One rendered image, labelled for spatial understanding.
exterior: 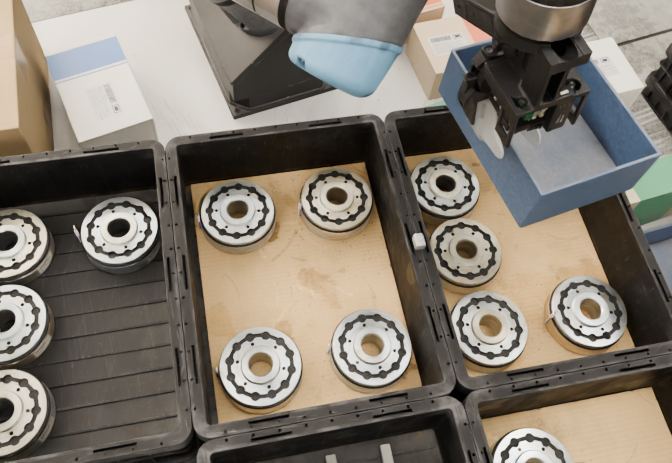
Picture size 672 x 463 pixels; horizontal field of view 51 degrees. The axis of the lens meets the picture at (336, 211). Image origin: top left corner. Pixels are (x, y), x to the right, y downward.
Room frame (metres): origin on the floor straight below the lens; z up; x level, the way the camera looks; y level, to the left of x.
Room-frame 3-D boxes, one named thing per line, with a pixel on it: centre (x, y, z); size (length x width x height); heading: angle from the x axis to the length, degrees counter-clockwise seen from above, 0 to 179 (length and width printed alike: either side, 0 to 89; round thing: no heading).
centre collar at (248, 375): (0.25, 0.06, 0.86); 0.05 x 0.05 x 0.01
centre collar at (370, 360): (0.30, -0.07, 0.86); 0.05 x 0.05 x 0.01
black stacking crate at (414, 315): (0.37, 0.04, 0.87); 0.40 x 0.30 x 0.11; 19
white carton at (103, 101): (0.69, 0.42, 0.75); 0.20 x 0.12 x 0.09; 34
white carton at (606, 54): (0.87, -0.39, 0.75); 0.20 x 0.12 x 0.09; 115
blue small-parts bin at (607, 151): (0.50, -0.21, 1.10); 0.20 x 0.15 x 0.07; 30
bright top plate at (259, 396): (0.25, 0.06, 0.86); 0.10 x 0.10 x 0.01
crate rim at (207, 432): (0.37, 0.04, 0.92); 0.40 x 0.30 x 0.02; 19
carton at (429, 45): (0.92, -0.18, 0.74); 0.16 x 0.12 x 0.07; 115
